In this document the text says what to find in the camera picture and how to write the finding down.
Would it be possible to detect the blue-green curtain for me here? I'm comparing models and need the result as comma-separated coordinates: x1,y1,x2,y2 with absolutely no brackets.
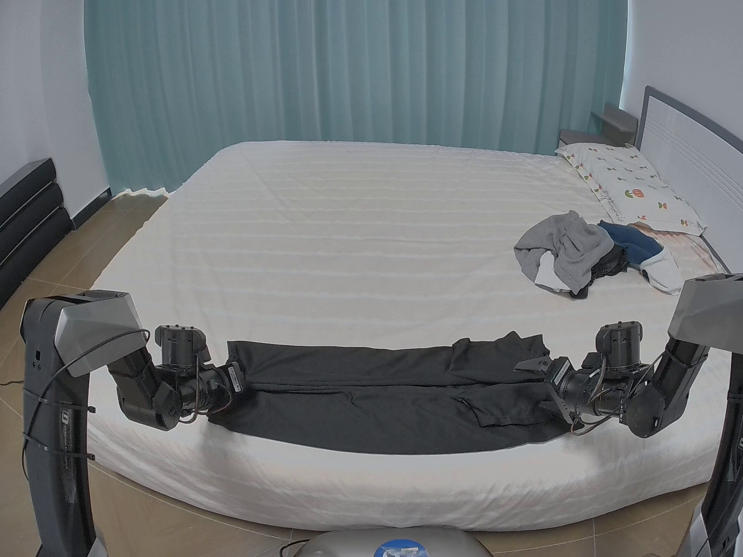
84,0,630,196

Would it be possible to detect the bed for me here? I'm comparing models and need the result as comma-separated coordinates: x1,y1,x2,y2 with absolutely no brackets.
81,86,743,533

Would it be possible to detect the white printed pillow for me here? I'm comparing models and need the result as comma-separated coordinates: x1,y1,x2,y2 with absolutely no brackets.
554,143,708,236

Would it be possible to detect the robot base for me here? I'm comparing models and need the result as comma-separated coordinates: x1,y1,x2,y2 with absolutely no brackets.
296,530,494,557

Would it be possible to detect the grey bedside table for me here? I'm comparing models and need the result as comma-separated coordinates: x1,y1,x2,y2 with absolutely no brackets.
558,102,639,150

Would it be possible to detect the black T-shirt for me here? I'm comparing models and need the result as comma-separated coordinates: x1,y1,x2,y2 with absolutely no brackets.
208,331,572,454

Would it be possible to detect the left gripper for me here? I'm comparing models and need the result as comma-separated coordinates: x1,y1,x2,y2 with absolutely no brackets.
194,360,246,413

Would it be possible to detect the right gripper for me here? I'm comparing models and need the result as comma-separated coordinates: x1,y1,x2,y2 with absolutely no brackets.
513,357,604,428

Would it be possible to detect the pile of clothes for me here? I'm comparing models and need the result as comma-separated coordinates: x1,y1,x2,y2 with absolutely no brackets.
514,211,683,300

